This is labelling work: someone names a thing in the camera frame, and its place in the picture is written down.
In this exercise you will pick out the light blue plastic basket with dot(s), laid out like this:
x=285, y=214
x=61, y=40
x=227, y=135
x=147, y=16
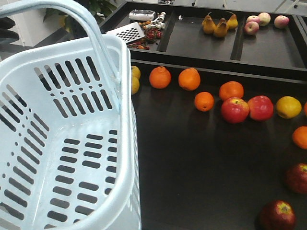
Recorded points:
x=68, y=142

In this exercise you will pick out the black wooden produce stand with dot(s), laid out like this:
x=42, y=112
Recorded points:
x=198, y=172

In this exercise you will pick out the large orange back left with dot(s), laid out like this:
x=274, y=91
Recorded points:
x=231, y=89

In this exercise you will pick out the pink red apple left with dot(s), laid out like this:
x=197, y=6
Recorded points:
x=235, y=110

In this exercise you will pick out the pink red apple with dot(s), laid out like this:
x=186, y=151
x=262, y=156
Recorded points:
x=260, y=108
x=235, y=110

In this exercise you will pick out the white perforated grater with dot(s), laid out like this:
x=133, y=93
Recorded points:
x=128, y=33

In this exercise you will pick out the pink red apple right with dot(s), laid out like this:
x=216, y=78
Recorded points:
x=260, y=108

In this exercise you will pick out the brown pear cluster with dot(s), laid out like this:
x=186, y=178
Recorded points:
x=219, y=30

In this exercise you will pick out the green potted plant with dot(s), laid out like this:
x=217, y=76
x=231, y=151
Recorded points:
x=82, y=16

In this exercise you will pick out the yellow orange citrus fruit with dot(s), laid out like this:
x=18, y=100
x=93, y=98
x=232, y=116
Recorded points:
x=288, y=107

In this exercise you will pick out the small orange front left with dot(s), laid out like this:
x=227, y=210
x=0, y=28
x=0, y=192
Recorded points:
x=299, y=137

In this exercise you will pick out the dark red apple rear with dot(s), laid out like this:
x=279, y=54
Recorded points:
x=296, y=178

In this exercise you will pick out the dark red apple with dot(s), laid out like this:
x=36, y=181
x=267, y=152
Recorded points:
x=296, y=178
x=277, y=215

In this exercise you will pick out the dark red apple front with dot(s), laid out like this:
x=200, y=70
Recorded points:
x=277, y=215

